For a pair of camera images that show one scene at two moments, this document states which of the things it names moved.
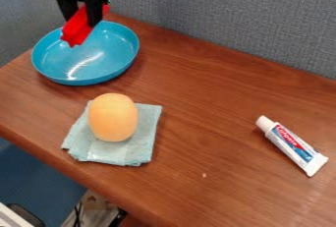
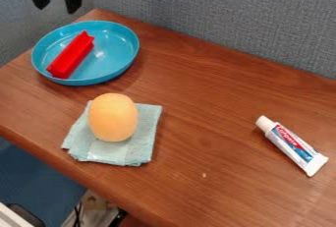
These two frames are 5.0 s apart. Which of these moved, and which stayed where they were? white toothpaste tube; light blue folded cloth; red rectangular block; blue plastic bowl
Moved: red rectangular block
Stayed: blue plastic bowl; white toothpaste tube; light blue folded cloth
